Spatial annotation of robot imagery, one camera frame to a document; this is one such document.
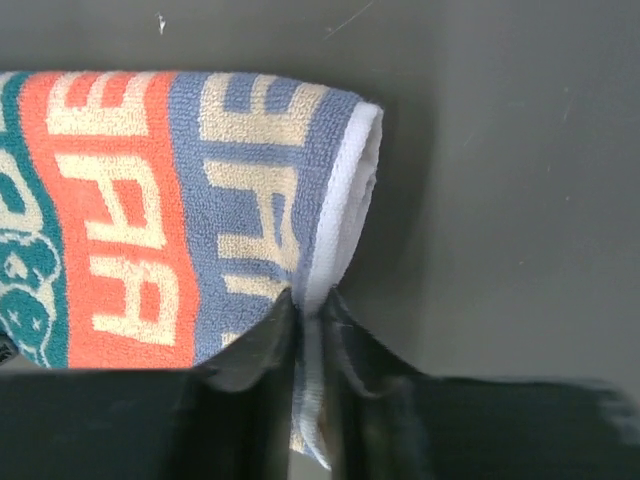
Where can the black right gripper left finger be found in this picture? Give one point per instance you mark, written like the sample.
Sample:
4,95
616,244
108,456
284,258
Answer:
226,418

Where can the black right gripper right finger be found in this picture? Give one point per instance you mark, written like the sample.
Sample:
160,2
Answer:
384,419

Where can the rabbit print striped towel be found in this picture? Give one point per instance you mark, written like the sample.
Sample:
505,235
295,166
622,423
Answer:
149,219

